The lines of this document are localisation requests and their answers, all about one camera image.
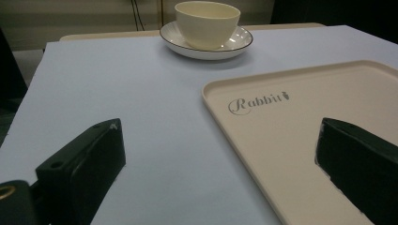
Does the cream bowl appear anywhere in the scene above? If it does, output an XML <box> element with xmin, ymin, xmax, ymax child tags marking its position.
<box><xmin>174</xmin><ymin>0</ymin><xmax>241</xmax><ymax>51</ymax></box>

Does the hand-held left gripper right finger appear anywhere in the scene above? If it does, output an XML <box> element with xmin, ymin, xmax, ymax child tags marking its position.
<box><xmin>314</xmin><ymin>117</ymin><xmax>398</xmax><ymax>225</ymax></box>

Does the white plate with dark rim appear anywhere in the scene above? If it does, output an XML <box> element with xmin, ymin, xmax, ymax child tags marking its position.
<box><xmin>159</xmin><ymin>21</ymin><xmax>253</xmax><ymax>61</ymax></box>

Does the beige plastic tray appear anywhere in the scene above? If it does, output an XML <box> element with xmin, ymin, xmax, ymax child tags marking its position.
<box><xmin>201</xmin><ymin>59</ymin><xmax>398</xmax><ymax>225</ymax></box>

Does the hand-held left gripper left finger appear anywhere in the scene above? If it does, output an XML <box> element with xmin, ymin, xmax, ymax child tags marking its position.
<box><xmin>35</xmin><ymin>117</ymin><xmax>127</xmax><ymax>225</ymax></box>

